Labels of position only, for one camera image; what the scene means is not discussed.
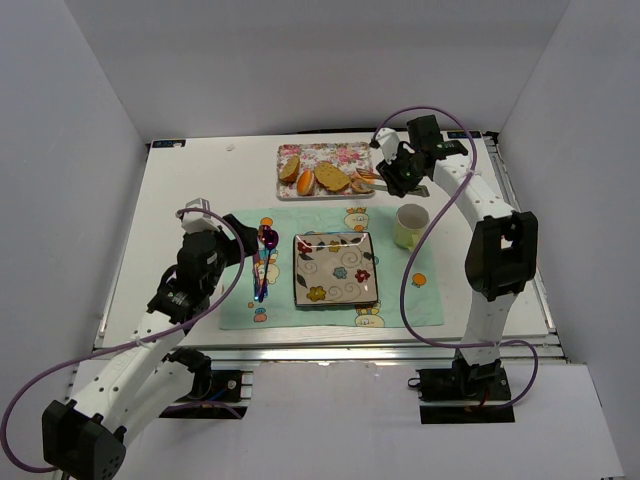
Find square floral ceramic plate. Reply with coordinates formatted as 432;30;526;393
293;231;379;309

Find half brown bread roll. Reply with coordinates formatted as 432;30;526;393
279;155;300;184

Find orange sandwich bun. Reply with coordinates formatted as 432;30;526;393
296;169;316;196

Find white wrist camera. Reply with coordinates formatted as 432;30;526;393
176;198;220;234
369;127;400;164

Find blue table label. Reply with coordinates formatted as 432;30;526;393
151;139;186;149
446;130;482;140

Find left blue table label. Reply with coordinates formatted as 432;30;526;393
151;139;186;149

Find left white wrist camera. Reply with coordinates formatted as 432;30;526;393
176;198;220;234

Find pale yellow mug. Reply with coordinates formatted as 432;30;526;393
393;204;430;252

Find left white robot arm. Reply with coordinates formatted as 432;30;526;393
42;208;258;479

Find metal serving tongs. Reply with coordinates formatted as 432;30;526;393
356;168;430;198

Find brown bread slice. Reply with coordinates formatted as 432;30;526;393
314;162;351;193

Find light green cartoon placemat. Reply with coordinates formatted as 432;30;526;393
218;206;444;330

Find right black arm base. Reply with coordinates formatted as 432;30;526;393
407;357;511;403

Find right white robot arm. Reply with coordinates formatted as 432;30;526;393
370;115;538;383

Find right blue table label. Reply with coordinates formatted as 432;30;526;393
446;130;482;140

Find floral rectangular tray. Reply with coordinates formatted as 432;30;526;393
276;142;374;200

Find iridescent purple spoon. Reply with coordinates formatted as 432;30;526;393
258;228;279;303

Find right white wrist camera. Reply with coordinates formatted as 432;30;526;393
369;127;400;164

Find round orange bun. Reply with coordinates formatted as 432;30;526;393
350;170;375;194

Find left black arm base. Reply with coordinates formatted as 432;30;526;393
165;348;252;403

